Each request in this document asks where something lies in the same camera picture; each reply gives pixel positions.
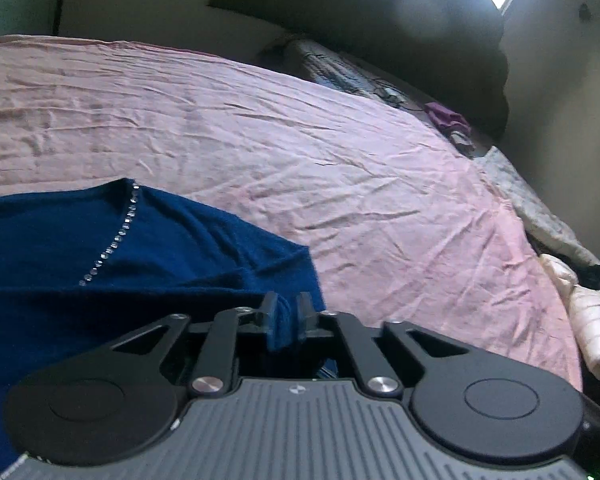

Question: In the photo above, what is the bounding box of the dark blue knit sweater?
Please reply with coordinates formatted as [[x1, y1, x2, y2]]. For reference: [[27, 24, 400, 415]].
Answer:
[[0, 178, 339, 476]]

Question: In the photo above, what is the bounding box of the pink bedsheet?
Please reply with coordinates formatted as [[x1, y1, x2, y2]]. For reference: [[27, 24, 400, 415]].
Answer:
[[0, 35, 584, 394]]

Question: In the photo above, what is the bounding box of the cream quilted cloth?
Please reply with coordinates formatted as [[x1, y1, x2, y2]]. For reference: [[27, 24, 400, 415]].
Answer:
[[539, 254, 600, 394]]

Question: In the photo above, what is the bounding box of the dark upholstered headboard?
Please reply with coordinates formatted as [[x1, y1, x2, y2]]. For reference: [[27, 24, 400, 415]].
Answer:
[[207, 0, 511, 147]]

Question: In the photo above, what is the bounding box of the purple cloth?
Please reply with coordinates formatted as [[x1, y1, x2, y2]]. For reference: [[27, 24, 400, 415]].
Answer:
[[424, 102, 473, 134]]

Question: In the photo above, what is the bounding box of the white patterned blanket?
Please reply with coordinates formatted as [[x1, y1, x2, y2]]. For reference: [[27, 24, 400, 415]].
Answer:
[[472, 146, 600, 288]]

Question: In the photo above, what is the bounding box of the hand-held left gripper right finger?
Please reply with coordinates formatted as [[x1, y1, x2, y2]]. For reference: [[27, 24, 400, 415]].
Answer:
[[297, 291, 473, 397]]

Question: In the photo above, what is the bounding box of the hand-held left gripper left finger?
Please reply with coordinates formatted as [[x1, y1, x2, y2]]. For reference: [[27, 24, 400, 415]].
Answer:
[[111, 291, 280, 397]]

